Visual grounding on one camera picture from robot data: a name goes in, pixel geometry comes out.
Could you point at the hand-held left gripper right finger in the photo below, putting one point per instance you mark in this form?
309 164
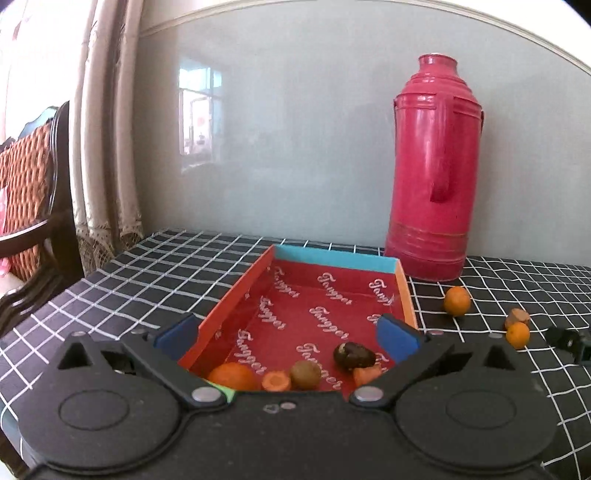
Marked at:
398 340

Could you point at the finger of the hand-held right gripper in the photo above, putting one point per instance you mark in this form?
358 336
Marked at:
571 342

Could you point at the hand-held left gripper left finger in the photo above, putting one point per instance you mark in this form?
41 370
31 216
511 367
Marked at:
178 336

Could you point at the long carrot piece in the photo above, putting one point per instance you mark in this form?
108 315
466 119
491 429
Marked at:
367 375

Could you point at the large dark fruit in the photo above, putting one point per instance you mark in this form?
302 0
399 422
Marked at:
353 355

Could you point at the large orange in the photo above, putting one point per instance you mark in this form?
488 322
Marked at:
231 377

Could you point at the colourful cardboard box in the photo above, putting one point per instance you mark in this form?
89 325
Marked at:
314 295

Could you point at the brown kiwi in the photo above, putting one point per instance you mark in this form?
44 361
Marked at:
305 374

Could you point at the short carrot piece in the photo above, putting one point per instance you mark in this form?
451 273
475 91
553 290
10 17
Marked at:
275 382

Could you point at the small orange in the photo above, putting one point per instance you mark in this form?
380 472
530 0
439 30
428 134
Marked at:
457 301
517 335

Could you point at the black checkered tablecloth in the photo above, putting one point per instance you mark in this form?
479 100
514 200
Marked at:
161 267

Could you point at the red thermos flask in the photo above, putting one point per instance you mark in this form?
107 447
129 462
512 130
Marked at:
429 184

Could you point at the dark wooden chair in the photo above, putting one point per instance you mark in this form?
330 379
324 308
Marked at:
62 207

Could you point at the beige lace curtain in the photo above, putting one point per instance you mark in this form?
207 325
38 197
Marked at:
111 138

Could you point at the woven orange chair cushion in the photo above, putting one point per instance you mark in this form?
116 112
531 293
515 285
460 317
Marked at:
27 184

